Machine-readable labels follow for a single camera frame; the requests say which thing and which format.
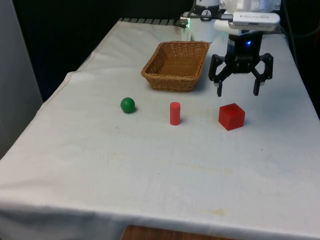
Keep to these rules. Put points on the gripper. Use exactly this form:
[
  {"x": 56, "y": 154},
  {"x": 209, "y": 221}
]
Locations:
[{"x": 243, "y": 53}]

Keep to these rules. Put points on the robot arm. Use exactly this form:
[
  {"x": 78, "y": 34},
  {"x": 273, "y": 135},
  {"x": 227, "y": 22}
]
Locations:
[{"x": 207, "y": 5}]

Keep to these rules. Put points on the wicker basket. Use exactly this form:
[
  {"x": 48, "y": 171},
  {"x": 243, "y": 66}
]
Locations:
[{"x": 175, "y": 67}]

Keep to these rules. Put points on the red cylinder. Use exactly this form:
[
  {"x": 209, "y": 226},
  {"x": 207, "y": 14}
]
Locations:
[{"x": 175, "y": 113}]

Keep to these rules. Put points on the red cube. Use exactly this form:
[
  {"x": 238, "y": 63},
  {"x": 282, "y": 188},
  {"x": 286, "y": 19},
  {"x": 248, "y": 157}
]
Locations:
[{"x": 231, "y": 117}]

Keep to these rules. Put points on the green ball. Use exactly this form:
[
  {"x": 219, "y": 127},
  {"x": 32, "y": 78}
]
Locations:
[{"x": 128, "y": 105}]

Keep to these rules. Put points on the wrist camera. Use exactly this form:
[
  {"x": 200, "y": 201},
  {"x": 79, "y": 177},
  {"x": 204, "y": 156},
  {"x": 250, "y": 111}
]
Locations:
[{"x": 252, "y": 19}]

